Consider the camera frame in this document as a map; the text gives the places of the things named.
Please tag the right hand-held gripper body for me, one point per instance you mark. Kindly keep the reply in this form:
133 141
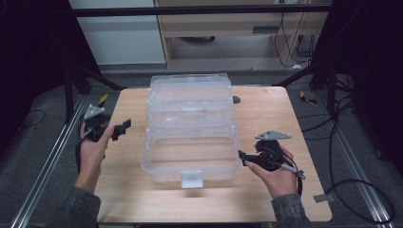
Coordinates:
269 155

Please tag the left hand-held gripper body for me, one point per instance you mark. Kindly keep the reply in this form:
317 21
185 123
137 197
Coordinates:
95 126

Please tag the clear plastic storage box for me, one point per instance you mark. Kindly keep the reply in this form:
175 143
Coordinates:
190 152

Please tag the person's right hand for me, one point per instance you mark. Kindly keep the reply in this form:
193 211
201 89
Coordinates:
282 183

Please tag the person's left hand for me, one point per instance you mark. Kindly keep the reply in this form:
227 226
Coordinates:
92 158

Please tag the yellow black tape strip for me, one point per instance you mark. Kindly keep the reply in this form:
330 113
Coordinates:
305 98
103 99

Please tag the black metal stand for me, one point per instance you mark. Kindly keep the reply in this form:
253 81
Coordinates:
68 95
331 91

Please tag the small black round cap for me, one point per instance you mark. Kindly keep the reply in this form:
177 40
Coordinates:
237 100

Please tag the grey tape piece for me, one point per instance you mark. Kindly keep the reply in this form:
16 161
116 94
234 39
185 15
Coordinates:
323 198

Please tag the white cabinet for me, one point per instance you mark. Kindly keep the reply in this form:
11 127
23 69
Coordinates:
120 41

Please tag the dark curtain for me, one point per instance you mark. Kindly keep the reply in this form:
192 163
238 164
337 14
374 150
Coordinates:
31 47
374 63

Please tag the black horizontal bar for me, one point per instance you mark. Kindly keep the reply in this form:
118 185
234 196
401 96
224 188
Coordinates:
190 11

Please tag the light wooden cabinet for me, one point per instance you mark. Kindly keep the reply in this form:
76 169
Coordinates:
221 23

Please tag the aluminium floor rail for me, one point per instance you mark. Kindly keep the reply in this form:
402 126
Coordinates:
47 167
355 164

